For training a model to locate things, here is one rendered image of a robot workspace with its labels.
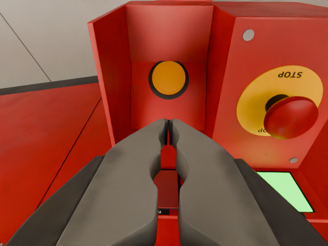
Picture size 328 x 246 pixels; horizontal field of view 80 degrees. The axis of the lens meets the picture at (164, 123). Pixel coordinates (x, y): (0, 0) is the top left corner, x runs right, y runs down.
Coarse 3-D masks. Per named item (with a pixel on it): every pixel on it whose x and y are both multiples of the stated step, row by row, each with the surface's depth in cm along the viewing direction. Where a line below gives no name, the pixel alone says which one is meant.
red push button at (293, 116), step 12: (276, 96) 17; (288, 96) 17; (276, 108) 15; (288, 108) 15; (300, 108) 15; (312, 108) 15; (264, 120) 16; (276, 120) 15; (288, 120) 15; (300, 120) 15; (312, 120) 15; (276, 132) 16; (288, 132) 16; (300, 132) 16
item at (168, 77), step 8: (160, 64) 22; (168, 64) 22; (176, 64) 22; (160, 72) 22; (168, 72) 22; (176, 72) 22; (152, 80) 22; (160, 80) 22; (168, 80) 22; (176, 80) 22; (184, 80) 22; (160, 88) 22; (168, 88) 22; (176, 88) 22
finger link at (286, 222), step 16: (240, 160) 8; (256, 176) 8; (256, 192) 7; (272, 192) 7; (272, 208) 6; (288, 208) 6; (272, 224) 6; (288, 224) 6; (304, 224) 6; (288, 240) 6; (304, 240) 6; (320, 240) 6
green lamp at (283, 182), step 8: (264, 176) 21; (272, 176) 21; (280, 176) 21; (288, 176) 21; (272, 184) 21; (280, 184) 21; (288, 184) 21; (296, 184) 21; (280, 192) 20; (288, 192) 20; (296, 192) 20; (288, 200) 19; (296, 200) 19; (304, 200) 19; (296, 208) 18; (304, 208) 18
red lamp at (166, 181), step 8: (160, 176) 21; (168, 176) 21; (176, 176) 21; (160, 184) 20; (168, 184) 20; (176, 184) 20; (160, 192) 20; (168, 192) 20; (176, 192) 20; (160, 200) 19; (168, 200) 19; (176, 200) 19
